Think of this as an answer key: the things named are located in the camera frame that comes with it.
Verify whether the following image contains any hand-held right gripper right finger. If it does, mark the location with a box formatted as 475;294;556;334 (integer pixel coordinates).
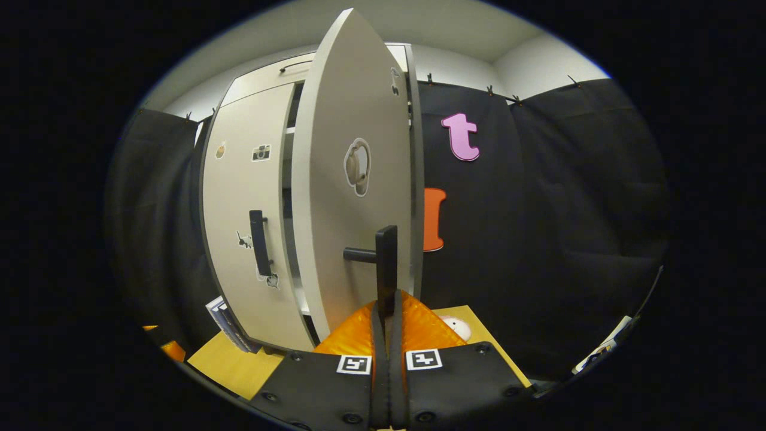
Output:
389;290;533;429

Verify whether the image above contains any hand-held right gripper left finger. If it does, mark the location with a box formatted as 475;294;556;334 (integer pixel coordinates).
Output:
251;299;390;429

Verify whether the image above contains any beige door with headphone sticker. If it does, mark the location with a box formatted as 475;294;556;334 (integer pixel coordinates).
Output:
291;7;421;343

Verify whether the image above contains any beige door with camera sticker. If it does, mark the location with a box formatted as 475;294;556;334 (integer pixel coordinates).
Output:
200;83;315;353

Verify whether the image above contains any beige double-door shoe cabinet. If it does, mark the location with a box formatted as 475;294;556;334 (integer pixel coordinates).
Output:
199;43;427;354

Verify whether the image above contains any light blue book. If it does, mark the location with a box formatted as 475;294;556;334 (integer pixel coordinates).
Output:
212;299;246;348

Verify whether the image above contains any dark navy book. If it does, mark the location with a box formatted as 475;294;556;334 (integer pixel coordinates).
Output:
221;302;262;354

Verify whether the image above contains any white plush toy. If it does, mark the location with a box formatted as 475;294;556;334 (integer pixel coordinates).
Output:
440;315;472;342

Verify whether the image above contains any black backdrop cloth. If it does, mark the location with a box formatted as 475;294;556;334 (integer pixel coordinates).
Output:
105;78;671;384

